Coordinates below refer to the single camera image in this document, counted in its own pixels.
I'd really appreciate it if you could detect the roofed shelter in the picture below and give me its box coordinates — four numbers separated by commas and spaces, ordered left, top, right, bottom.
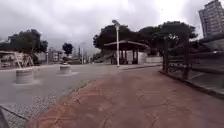
103, 39, 151, 66

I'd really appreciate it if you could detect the white street lamp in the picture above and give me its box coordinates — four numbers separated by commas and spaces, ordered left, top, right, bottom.
111, 19, 121, 68

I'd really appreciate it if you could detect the red stamped concrete path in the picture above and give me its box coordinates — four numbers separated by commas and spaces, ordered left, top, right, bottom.
25, 65, 224, 128

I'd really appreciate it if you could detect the lone dark tree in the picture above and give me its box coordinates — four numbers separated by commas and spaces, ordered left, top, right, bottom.
61, 42, 74, 57

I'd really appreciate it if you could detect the round concrete planter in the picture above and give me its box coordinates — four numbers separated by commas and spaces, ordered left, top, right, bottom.
59, 64, 72, 75
15, 67, 35, 85

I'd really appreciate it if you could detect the group of dark trees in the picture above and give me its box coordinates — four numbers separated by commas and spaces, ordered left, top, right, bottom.
92, 20, 201, 58

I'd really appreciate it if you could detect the grey paved plaza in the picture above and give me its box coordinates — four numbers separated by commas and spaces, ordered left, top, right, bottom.
0, 63, 161, 128

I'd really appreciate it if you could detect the dark wooden fence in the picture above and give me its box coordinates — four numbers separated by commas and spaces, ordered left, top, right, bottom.
161, 36, 224, 81

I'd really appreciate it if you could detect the grey kerb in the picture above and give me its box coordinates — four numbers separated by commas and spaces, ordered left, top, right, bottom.
159, 69, 224, 100

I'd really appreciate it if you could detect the low building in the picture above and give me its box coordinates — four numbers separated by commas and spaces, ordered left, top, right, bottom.
0, 50, 36, 69

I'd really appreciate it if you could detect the tall building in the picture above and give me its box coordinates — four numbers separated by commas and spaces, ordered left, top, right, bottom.
198, 0, 224, 39

